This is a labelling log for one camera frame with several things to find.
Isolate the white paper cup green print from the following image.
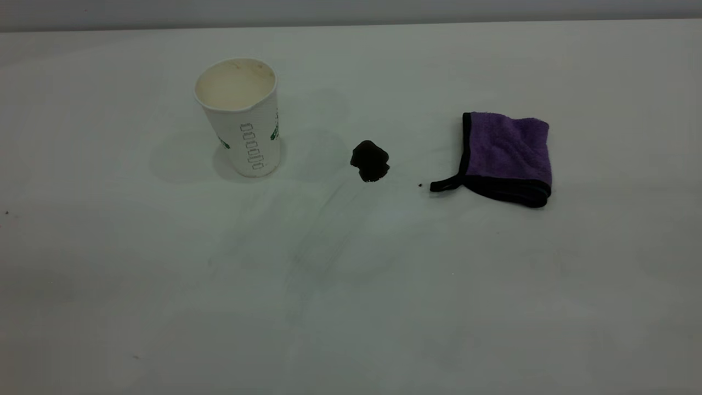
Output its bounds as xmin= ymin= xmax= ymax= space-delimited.
xmin=194 ymin=58 xmax=282 ymax=178

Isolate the purple cloth with black trim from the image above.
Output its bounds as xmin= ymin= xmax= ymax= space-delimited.
xmin=429 ymin=111 xmax=552 ymax=208

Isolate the dark liquid spill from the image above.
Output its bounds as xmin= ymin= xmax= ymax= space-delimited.
xmin=350 ymin=140 xmax=391 ymax=183

